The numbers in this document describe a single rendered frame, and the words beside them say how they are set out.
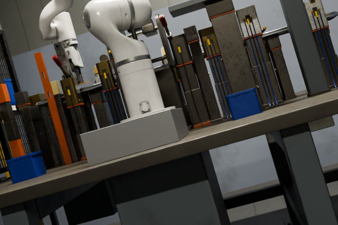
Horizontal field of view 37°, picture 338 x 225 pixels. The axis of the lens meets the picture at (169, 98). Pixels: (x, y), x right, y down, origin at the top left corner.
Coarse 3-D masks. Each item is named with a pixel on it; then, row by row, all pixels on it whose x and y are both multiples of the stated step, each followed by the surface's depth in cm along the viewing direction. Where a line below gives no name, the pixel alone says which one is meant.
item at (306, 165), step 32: (288, 128) 138; (320, 128) 250; (288, 160) 138; (64, 192) 181; (96, 192) 265; (256, 192) 283; (288, 192) 256; (320, 192) 137; (32, 224) 150; (288, 224) 278; (320, 224) 137
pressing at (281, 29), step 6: (336, 12) 210; (330, 18) 225; (276, 30) 212; (282, 30) 212; (288, 30) 228; (264, 36) 223; (174, 60) 217; (162, 66) 222; (168, 66) 234; (96, 84) 220; (84, 90) 220; (42, 102) 223
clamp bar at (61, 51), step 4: (56, 44) 214; (60, 44) 215; (56, 48) 215; (60, 48) 215; (56, 52) 215; (60, 52) 215; (64, 52) 215; (60, 56) 215; (64, 56) 215; (60, 60) 216; (64, 60) 215; (64, 64) 216; (68, 64) 216; (68, 68) 216; (64, 76) 217
